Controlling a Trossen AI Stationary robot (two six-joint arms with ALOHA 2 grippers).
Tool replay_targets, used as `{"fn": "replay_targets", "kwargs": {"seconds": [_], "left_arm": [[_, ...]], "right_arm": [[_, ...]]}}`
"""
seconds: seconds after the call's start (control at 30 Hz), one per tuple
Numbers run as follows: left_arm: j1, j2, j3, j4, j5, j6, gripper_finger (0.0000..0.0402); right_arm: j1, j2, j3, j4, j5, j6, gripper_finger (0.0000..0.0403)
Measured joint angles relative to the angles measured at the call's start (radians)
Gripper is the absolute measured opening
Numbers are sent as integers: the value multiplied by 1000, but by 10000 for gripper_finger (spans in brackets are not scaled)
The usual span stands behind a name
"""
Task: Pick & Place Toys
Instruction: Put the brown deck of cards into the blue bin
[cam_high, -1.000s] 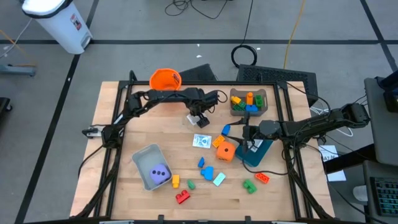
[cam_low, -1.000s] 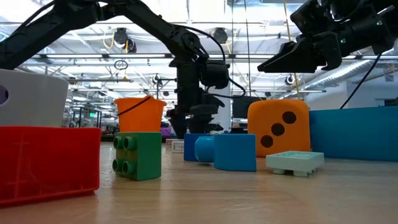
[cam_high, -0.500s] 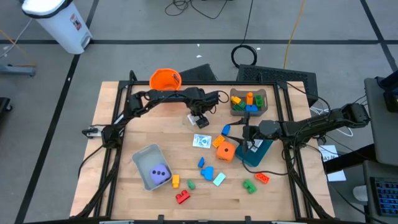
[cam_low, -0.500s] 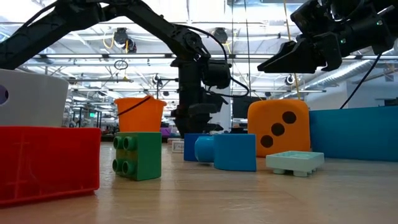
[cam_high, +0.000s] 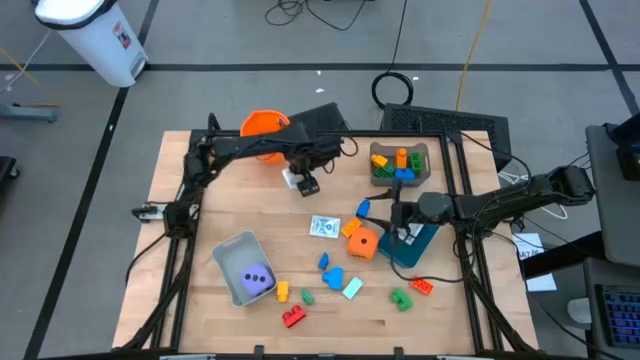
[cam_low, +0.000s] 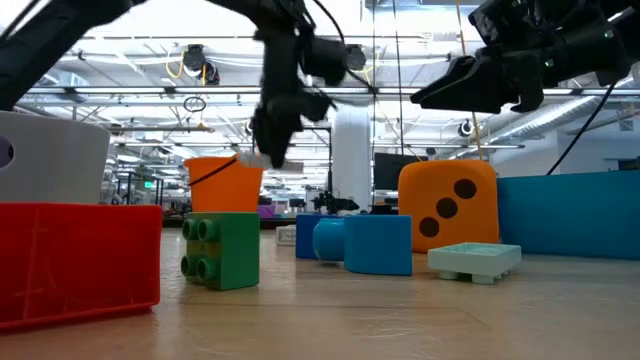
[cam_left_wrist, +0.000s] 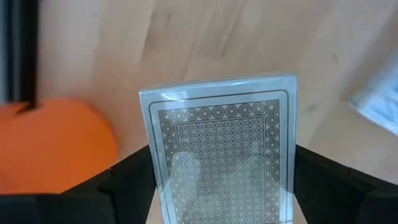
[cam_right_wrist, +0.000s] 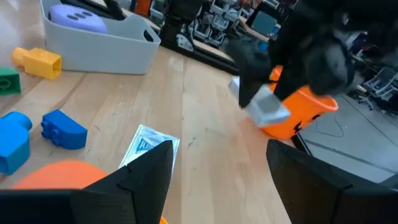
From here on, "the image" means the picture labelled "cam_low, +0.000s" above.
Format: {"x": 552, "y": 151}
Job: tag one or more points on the black background robot arm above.
{"x": 332, "y": 204}

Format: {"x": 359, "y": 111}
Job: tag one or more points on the small green toy brick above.
{"x": 235, "y": 250}

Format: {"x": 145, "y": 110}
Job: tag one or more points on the small dark blue brick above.
{"x": 305, "y": 235}

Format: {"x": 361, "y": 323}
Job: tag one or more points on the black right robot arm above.
{"x": 622, "y": 12}

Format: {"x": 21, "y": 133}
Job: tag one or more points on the purple background bin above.
{"x": 266, "y": 211}

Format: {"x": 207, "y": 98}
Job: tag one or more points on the teal plastic bin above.
{"x": 575, "y": 215}

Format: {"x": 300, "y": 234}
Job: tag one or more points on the light grey plastic bin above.
{"x": 55, "y": 160}

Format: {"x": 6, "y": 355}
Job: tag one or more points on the flat mint toy brick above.
{"x": 475, "y": 257}

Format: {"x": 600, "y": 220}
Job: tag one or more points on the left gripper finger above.
{"x": 282, "y": 140}
{"x": 262, "y": 135}

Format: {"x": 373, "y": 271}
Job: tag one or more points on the orange foam die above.
{"x": 475, "y": 225}

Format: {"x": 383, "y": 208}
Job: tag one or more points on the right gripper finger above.
{"x": 527, "y": 82}
{"x": 465, "y": 85}

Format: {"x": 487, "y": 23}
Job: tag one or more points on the white pillar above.
{"x": 352, "y": 160}

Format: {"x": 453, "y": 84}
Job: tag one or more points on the purple foam die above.
{"x": 5, "y": 152}

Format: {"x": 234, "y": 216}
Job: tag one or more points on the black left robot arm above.
{"x": 45, "y": 45}

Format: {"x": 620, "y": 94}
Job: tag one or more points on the red toy brick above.
{"x": 75, "y": 260}

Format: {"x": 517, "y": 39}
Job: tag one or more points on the orange plastic bucket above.
{"x": 225, "y": 192}

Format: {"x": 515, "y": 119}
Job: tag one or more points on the white teal card deck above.
{"x": 286, "y": 236}

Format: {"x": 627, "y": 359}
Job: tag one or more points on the black monitor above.
{"x": 392, "y": 172}

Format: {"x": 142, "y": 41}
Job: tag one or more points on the large light blue brick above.
{"x": 375, "y": 245}

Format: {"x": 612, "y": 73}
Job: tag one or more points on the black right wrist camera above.
{"x": 500, "y": 20}

